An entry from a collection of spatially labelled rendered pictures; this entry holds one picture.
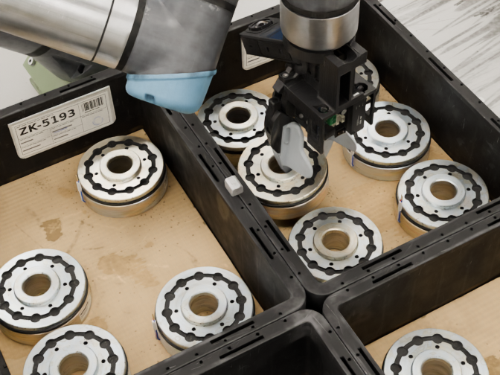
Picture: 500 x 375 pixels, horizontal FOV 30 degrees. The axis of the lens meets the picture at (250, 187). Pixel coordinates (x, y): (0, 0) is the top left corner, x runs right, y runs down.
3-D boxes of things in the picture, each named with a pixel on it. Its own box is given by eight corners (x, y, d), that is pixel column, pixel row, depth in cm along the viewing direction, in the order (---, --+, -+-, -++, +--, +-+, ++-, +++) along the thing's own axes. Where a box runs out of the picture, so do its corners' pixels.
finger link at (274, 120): (267, 158, 101) (278, 94, 95) (259, 149, 102) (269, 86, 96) (301, 144, 103) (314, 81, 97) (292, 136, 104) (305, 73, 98)
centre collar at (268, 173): (251, 164, 106) (251, 161, 105) (286, 143, 107) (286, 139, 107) (277, 190, 103) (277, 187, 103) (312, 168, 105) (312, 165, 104)
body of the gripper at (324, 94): (318, 161, 96) (321, 74, 86) (267, 113, 100) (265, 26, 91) (374, 127, 98) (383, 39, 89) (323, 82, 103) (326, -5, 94)
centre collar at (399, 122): (358, 129, 111) (358, 125, 111) (388, 111, 113) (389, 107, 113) (385, 152, 109) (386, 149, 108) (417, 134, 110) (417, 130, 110)
